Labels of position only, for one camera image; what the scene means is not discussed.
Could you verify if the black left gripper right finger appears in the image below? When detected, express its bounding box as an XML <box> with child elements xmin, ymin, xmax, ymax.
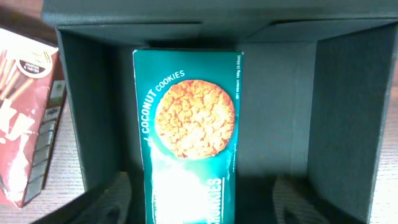
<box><xmin>272</xmin><ymin>175</ymin><xmax>367</xmax><ymax>223</ymax></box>

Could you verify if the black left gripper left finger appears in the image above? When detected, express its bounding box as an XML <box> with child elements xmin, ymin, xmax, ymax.
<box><xmin>34</xmin><ymin>172</ymin><xmax>132</xmax><ymax>224</ymax></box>

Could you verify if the teal coconut cookies box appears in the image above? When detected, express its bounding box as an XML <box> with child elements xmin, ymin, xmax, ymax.
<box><xmin>132</xmin><ymin>49</ymin><xmax>244</xmax><ymax>223</ymax></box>

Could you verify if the black container box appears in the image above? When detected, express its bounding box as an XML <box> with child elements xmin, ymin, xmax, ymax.
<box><xmin>42</xmin><ymin>0</ymin><xmax>397</xmax><ymax>223</ymax></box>

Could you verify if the brown Pocky box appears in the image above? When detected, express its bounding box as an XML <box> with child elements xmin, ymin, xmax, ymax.
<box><xmin>1</xmin><ymin>27</ymin><xmax>66</xmax><ymax>208</ymax></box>

